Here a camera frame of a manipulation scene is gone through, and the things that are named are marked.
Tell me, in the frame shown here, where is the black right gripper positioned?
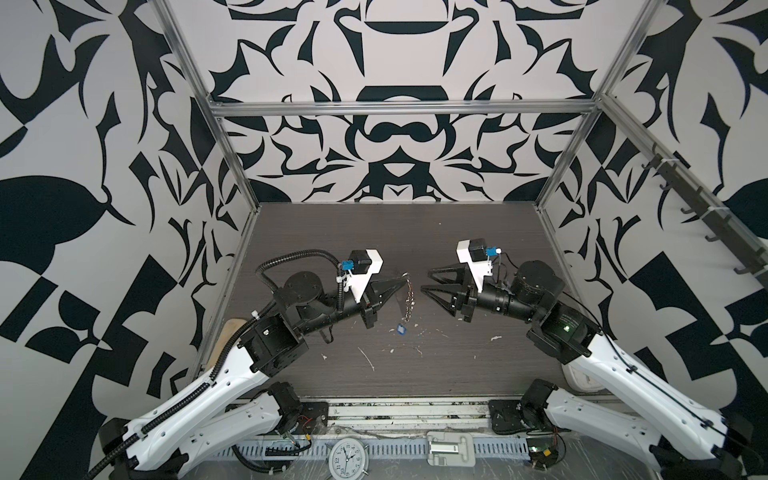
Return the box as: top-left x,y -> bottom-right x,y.
427,262 -> 545,326

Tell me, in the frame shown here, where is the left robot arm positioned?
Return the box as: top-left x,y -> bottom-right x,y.
84,271 -> 407,479

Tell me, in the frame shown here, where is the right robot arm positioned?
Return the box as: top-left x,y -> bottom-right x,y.
421,261 -> 753,479

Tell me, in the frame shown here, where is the wooden brush block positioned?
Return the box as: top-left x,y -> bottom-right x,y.
204,318 -> 247,371

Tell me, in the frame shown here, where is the white round object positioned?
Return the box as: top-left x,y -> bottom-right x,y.
562,363 -> 604,394

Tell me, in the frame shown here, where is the silver metal latch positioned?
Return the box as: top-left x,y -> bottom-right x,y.
426,431 -> 476,468

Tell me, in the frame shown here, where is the white alarm clock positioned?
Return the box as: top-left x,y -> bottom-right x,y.
328,437 -> 369,480

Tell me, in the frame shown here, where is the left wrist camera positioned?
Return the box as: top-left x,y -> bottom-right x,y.
337,249 -> 383,307

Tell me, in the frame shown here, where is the black wall hook rail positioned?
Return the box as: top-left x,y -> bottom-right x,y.
643,143 -> 767,290

